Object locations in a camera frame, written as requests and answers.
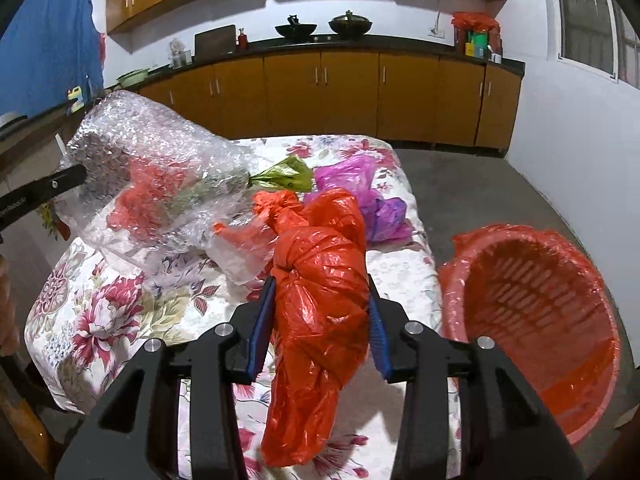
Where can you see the small red plastic bag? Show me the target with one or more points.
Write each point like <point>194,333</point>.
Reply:
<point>145,195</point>

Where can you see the window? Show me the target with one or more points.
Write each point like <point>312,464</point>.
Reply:
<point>585,20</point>

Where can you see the red bag on counter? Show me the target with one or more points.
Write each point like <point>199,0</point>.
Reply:
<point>475,21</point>

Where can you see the blue hanging cloth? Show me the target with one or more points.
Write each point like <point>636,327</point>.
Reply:
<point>50,45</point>

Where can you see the yellow and blue toy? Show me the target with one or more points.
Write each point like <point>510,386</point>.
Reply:
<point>75,99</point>

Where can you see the black wok with lid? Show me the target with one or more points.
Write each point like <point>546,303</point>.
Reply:
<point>350,24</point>

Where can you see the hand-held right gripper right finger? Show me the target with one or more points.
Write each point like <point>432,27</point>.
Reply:
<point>377,335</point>

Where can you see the brown cutting board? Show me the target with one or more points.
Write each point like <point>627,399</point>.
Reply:
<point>215,41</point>

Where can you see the small red bottle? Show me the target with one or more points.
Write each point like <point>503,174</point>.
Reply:
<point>243,41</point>

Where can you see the clear plastic bag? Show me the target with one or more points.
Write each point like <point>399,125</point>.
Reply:
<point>237,255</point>

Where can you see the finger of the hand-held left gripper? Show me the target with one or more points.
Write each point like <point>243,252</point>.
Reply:
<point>45,187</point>

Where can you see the floral quilted table cover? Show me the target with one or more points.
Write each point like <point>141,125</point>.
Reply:
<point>115,300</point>

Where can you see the white wall outlet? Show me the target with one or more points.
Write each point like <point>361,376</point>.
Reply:
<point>436,33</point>

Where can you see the green enamel basin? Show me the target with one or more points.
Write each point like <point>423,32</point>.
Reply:
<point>132,78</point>

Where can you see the olive green plastic bag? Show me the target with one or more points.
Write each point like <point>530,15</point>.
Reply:
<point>287,172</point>

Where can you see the person's left forearm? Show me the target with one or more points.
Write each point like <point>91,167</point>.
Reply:
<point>7,305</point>

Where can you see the wooden base kitchen cabinets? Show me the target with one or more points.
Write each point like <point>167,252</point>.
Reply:
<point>350,95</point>

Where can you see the knotted red plastic bag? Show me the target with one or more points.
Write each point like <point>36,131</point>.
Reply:
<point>320,285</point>

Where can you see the red lined plastic basket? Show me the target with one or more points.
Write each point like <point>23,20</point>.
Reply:
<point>535,320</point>

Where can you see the glass jar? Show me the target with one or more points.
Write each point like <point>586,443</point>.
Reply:
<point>177,56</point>

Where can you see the purple plastic bag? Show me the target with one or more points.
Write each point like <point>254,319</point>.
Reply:
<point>360,185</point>

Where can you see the dark wooden chair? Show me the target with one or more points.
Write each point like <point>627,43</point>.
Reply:
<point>30,385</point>

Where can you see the clear bubble wrap sheet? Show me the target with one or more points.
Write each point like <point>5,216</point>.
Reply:
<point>160,145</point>

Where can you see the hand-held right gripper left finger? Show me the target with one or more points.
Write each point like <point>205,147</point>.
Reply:
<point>262,327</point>

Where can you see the white cup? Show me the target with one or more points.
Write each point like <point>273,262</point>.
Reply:
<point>495,58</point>

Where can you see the green and yellow boxes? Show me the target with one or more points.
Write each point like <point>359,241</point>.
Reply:
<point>478,45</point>

